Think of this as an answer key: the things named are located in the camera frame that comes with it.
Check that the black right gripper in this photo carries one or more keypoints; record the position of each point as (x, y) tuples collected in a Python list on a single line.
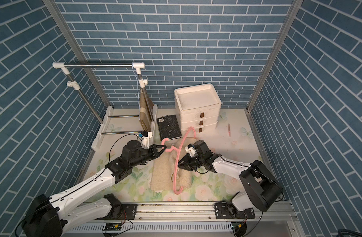
[(186, 164)]

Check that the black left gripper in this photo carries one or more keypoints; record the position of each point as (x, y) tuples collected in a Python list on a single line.
[(154, 151)]

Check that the pink plastic hanger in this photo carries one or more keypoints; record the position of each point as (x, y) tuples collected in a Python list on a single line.
[(178, 150)]

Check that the beige knitted cloth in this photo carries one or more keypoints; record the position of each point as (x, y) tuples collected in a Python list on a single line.
[(163, 172)]

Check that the beige brown plaid scarf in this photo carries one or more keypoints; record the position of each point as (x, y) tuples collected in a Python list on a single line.
[(146, 110)]

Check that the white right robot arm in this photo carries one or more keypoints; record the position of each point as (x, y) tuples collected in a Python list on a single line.
[(261, 188)]

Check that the black hardcover book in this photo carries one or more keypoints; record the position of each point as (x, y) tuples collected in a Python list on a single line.
[(169, 127)]

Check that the floral table mat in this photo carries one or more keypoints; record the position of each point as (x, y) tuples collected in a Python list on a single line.
[(206, 186)]

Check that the white three-drawer storage box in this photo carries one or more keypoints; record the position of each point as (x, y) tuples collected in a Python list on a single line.
[(198, 107)]

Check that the steel clothes rack white joints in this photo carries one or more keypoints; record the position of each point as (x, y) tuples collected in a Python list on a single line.
[(119, 83)]

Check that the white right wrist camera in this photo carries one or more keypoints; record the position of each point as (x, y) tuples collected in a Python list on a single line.
[(191, 150)]

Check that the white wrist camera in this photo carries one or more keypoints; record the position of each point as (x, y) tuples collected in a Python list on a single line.
[(191, 150), (146, 139)]

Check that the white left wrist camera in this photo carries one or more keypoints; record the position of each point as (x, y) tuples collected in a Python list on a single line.
[(146, 139)]

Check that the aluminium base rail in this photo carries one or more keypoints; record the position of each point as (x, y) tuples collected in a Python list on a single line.
[(195, 219)]

